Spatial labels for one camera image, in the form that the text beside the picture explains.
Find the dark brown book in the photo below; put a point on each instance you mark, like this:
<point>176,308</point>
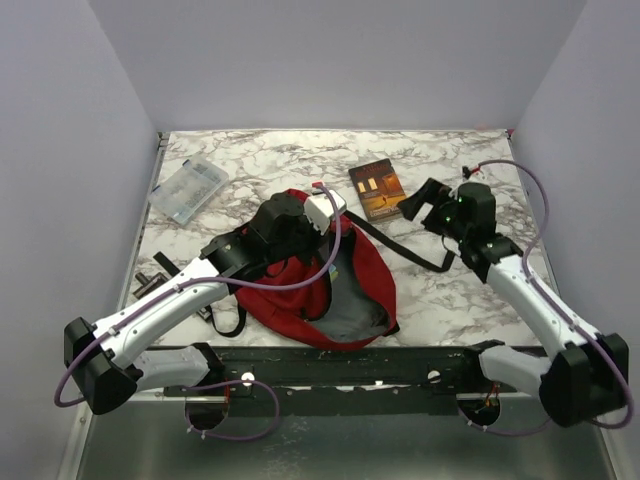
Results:
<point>379,190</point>

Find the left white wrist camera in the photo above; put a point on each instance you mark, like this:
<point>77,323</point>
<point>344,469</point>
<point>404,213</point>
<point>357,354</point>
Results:
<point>323,207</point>

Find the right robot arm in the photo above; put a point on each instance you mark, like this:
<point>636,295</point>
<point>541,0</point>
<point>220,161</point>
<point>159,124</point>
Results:
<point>584,373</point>

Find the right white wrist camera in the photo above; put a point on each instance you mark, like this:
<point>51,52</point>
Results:
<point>468,172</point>

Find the black metal bracket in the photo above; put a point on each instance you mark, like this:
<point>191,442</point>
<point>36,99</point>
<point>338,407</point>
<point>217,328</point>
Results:
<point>147,284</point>

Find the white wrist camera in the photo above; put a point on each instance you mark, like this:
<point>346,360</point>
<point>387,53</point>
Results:
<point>323,207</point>
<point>468,172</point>

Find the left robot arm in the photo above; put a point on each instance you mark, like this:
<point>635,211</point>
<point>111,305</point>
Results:
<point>106,359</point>

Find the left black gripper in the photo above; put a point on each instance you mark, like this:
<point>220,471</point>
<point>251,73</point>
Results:
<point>317,244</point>

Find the red student backpack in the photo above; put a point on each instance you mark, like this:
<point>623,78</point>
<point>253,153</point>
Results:
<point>350,306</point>

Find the clear plastic storage box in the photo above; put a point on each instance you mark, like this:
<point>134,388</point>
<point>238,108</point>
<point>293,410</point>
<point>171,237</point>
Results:
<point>187,190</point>

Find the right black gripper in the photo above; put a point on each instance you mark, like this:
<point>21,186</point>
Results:
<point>432,193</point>

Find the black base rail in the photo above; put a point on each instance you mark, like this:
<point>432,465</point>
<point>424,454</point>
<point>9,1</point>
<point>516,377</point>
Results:
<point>371,381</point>

